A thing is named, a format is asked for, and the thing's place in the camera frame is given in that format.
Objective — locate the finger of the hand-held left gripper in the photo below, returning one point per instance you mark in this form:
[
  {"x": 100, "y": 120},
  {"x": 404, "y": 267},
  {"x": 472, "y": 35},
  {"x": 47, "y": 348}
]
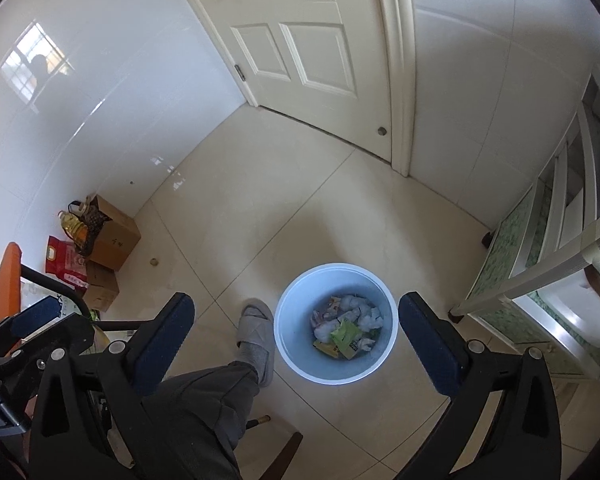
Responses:
[{"x": 35, "y": 317}]

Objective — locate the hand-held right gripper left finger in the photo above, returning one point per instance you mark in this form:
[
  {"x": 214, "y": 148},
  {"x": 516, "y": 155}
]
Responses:
[{"x": 165, "y": 340}]

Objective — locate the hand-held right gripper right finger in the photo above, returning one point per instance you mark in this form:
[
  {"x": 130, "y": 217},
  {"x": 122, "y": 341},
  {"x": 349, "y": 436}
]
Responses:
[{"x": 430, "y": 345}]

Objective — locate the white plastic trash bin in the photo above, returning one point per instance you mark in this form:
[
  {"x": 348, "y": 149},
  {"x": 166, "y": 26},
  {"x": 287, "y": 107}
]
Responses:
[{"x": 290, "y": 355}]

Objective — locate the red rice bag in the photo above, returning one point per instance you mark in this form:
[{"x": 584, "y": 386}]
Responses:
[{"x": 67, "y": 262}]

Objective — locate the small cardboard box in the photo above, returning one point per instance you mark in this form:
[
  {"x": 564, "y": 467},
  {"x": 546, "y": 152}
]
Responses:
[{"x": 101, "y": 287}]

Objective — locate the person's grey trouser leg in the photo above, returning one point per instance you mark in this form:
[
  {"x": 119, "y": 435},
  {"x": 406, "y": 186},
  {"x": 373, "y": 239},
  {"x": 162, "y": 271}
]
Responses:
[{"x": 200, "y": 410}]

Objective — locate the lime green snack wrapper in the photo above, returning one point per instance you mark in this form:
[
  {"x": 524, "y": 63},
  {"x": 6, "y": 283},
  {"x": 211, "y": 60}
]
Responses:
[{"x": 347, "y": 337}]

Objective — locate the grey slipper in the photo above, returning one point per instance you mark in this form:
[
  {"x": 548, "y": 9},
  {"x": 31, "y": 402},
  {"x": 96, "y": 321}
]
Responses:
[{"x": 255, "y": 340}]

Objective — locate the yellow cooking oil bottle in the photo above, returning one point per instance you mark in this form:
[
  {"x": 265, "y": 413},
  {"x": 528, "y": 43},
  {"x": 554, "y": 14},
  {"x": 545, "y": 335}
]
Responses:
[{"x": 72, "y": 225}]

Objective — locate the dark mesh bag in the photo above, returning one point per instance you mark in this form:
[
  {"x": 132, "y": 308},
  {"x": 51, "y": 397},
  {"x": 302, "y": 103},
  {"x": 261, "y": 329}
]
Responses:
[{"x": 92, "y": 225}]

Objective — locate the large cardboard box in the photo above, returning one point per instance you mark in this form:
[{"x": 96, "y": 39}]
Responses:
[{"x": 115, "y": 235}]

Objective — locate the white cabinet green patterned panels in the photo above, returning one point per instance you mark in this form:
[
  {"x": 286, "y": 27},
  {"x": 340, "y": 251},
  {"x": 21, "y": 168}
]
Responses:
[{"x": 555, "y": 285}]

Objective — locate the white panel door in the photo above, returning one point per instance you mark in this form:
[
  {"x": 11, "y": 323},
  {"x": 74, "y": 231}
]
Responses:
[{"x": 310, "y": 50}]

